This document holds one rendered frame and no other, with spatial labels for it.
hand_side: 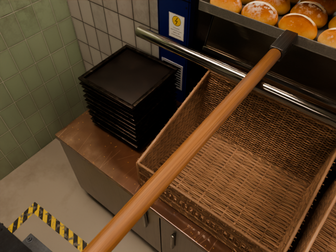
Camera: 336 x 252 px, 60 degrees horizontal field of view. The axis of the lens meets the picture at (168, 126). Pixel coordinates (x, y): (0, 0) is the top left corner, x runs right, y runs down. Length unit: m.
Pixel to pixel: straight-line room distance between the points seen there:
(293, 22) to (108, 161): 0.85
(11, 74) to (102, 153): 0.73
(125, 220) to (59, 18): 1.50
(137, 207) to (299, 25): 0.59
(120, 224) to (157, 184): 0.08
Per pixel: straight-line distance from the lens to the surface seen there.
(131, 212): 0.43
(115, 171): 1.22
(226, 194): 1.16
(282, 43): 0.75
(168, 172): 0.46
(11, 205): 2.00
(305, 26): 0.82
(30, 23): 1.72
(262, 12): 0.84
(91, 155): 1.29
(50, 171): 2.03
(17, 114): 1.90
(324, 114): 0.67
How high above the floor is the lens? 1.60
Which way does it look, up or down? 49 degrees down
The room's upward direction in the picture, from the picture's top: straight up
